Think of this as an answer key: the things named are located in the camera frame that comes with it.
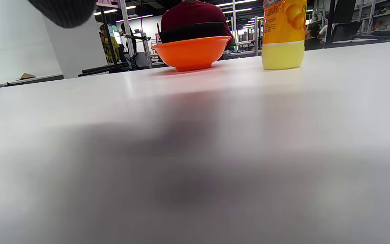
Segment person's right hand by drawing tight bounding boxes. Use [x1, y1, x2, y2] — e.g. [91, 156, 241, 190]
[27, 0, 97, 28]

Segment yellow dish soap bottle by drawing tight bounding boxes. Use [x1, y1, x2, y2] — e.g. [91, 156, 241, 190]
[261, 0, 307, 70]

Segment orange plastic bowl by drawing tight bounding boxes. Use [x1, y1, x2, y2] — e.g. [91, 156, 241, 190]
[151, 36, 232, 72]

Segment black monitor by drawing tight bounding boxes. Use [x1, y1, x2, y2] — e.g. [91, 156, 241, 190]
[325, 0, 365, 44]

